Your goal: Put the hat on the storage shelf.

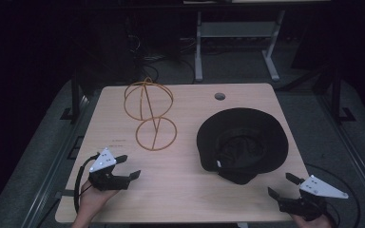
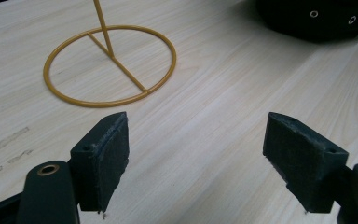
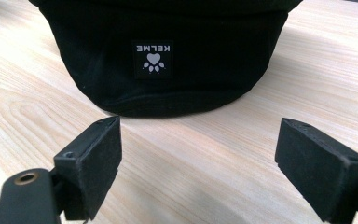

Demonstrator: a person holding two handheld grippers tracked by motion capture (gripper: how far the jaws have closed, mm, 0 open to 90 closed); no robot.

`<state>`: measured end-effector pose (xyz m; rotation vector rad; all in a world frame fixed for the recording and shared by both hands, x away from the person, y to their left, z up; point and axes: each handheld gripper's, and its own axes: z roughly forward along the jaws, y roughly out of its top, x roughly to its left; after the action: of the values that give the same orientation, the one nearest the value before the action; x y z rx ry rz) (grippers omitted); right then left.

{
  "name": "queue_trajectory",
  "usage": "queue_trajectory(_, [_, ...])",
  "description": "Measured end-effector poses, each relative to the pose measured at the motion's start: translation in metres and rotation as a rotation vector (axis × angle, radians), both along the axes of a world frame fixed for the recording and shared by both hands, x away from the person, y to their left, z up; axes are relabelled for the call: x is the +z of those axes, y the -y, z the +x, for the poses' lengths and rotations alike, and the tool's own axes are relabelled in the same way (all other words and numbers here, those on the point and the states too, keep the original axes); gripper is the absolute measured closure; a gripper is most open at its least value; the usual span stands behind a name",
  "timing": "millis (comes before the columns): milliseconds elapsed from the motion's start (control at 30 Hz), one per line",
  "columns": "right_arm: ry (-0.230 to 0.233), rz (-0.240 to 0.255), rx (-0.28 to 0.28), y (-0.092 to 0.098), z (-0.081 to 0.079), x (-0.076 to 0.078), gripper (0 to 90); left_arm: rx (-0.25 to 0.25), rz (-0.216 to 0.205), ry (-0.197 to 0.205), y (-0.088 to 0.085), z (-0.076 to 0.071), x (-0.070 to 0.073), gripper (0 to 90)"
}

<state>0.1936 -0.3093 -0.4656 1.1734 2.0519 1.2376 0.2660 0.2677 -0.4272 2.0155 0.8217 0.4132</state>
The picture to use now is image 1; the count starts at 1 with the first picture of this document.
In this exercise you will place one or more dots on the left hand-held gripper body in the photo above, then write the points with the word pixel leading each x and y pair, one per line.
pixel 103 161

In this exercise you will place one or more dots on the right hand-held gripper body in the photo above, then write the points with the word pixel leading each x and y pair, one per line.
pixel 316 189

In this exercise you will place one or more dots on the black bucket hat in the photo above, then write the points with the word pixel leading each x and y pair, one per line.
pixel 221 126

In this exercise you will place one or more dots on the person's right hand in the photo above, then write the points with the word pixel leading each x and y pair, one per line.
pixel 313 224

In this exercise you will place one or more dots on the person's left hand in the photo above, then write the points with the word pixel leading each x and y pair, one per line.
pixel 92 199

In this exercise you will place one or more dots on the grey metal floor rail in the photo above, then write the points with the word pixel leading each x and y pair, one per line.
pixel 57 158
pixel 355 148

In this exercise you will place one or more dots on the black metal post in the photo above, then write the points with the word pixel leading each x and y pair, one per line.
pixel 336 95
pixel 75 101

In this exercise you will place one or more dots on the grey metal desk frame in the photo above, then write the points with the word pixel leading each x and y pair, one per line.
pixel 234 30

